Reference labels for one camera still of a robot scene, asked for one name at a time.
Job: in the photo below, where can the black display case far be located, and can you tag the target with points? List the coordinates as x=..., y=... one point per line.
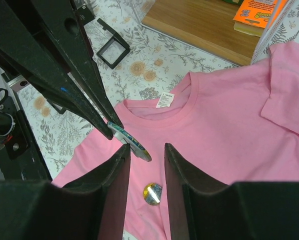
x=115, y=49

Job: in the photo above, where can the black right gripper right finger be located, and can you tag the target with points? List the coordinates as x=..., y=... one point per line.
x=203, y=208

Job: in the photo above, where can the orange packet on shelf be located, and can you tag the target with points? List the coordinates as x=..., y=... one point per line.
x=254, y=16

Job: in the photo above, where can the pink t-shirt garment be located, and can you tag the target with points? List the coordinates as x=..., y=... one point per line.
x=146, y=222

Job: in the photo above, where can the floral patterned table mat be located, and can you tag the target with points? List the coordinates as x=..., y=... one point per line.
x=127, y=67

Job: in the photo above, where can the white wire wooden shelf rack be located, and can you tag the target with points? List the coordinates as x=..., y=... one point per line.
x=205, y=24

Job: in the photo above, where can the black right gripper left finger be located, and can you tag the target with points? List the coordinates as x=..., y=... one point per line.
x=91, y=207

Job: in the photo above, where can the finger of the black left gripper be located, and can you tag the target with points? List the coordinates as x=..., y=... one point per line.
x=26, y=46
x=64, y=27

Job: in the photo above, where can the black flat product box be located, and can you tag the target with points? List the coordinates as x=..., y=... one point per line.
x=84, y=10

